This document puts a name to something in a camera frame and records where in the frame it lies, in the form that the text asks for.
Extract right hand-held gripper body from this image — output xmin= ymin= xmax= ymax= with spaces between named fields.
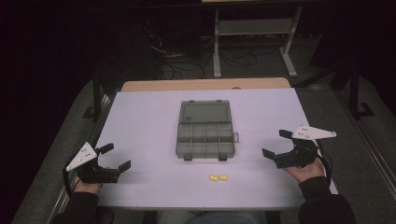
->
xmin=273 ymin=124 xmax=337 ymax=170

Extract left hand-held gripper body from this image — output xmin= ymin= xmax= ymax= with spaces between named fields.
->
xmin=65 ymin=142 xmax=121 ymax=185

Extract grey clear plastic organizer box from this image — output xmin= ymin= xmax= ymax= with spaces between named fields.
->
xmin=175 ymin=99 xmax=240 ymax=162

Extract person's left hand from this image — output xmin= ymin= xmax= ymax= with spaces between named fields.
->
xmin=73 ymin=176 xmax=104 ymax=195

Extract person's right hand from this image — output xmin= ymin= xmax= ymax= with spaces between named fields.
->
xmin=284 ymin=157 xmax=326 ymax=185

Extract light purple table mat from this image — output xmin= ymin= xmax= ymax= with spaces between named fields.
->
xmin=95 ymin=88 xmax=339 ymax=210

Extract black metal stand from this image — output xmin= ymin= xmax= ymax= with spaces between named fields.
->
xmin=81 ymin=69 xmax=106 ymax=123
xmin=346 ymin=60 xmax=376 ymax=121

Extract wooden table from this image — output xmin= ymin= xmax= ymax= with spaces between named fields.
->
xmin=120 ymin=77 xmax=292 ymax=93

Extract right hand-held gripper cable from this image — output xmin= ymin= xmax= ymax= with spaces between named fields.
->
xmin=315 ymin=139 xmax=333 ymax=182

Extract hand-held gripper cable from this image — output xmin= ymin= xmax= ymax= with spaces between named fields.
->
xmin=315 ymin=139 xmax=333 ymax=182
xmin=62 ymin=167 xmax=82 ymax=198

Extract left hand-held gripper cable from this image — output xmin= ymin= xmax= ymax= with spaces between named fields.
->
xmin=62 ymin=167 xmax=82 ymax=198

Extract white metal table frame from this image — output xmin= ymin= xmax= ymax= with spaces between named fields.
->
xmin=212 ymin=5 xmax=304 ymax=79

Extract black floor cables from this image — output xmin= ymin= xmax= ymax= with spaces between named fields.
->
xmin=146 ymin=18 xmax=275 ymax=80

